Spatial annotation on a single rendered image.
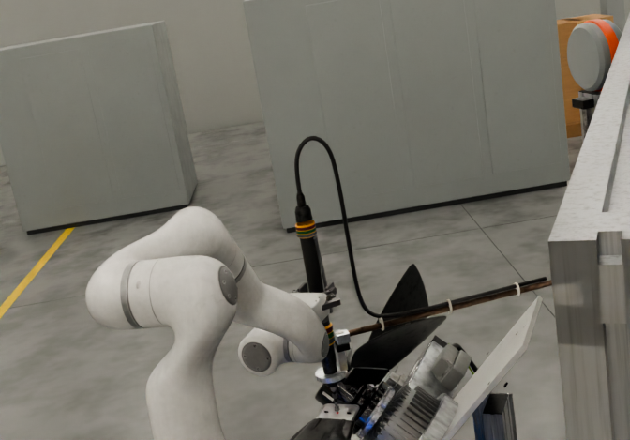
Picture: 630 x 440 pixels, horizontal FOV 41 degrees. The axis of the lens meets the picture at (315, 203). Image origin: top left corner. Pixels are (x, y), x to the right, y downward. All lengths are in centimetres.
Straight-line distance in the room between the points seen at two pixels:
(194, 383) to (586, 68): 117
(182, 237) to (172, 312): 15
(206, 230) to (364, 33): 600
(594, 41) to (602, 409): 166
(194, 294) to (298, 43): 613
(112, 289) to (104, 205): 801
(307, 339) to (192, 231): 35
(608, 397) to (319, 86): 699
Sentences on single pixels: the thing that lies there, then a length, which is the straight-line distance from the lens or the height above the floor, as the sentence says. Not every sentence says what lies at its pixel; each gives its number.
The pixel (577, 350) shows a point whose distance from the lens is 32.
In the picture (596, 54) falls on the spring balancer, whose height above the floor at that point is 189.
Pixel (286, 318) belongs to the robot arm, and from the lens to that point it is 154.
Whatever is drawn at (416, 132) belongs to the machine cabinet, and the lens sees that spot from 744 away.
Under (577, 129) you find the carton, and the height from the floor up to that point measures 7.
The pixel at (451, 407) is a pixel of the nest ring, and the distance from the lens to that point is 203.
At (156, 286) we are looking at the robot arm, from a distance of 122.
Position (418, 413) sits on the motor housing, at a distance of 201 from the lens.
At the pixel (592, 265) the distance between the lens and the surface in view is 31.
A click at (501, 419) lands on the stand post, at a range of 200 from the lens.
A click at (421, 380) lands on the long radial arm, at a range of 222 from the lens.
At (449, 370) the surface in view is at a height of 113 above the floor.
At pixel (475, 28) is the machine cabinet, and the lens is 744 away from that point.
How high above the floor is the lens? 215
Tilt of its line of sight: 15 degrees down
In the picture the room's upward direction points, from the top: 10 degrees counter-clockwise
